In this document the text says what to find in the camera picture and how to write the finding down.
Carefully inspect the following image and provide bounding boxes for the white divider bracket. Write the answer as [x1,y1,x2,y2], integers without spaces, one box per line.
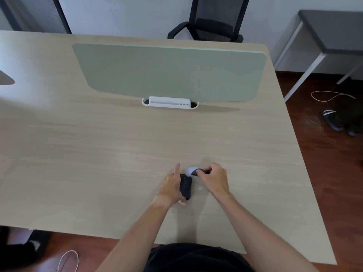
[141,96,200,110]

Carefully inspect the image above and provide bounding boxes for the person's black shorts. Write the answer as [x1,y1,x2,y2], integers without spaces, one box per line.
[143,243,256,272]

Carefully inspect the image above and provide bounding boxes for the black computer mouse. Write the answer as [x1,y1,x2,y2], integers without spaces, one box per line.
[179,174,193,201]

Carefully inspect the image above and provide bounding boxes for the white cable with adapter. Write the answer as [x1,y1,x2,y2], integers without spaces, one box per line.
[56,250,79,272]

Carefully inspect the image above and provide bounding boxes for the person's left hand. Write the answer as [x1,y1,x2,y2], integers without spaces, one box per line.
[152,163,188,209]

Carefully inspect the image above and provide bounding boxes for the black framed mesh panel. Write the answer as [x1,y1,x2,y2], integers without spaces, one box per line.
[0,0,72,34]

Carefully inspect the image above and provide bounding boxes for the black object on floor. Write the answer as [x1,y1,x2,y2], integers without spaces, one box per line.
[0,226,52,272]

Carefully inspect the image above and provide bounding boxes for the black mesh office chair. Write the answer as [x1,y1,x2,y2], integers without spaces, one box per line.
[167,0,251,43]

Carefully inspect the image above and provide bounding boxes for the person's right forearm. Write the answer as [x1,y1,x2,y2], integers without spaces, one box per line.
[215,192,320,272]

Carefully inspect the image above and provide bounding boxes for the grey table with white legs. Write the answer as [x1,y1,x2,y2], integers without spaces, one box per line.
[273,9,363,103]

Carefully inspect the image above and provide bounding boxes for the white floor cable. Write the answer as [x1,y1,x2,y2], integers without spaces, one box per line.
[310,91,357,102]

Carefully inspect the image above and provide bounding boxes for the green desk divider panel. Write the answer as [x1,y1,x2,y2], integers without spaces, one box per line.
[72,43,267,103]
[0,70,15,86]

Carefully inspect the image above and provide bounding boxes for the person's left forearm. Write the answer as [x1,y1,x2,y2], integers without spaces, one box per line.
[95,196,172,272]

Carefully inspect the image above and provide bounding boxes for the black brush with white bristles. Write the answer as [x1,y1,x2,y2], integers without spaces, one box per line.
[186,166,211,176]

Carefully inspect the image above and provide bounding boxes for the person's right hand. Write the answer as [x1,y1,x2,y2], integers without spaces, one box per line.
[196,162,232,200]

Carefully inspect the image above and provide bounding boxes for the black slipper with white stripes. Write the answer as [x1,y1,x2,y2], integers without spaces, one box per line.
[322,109,344,131]

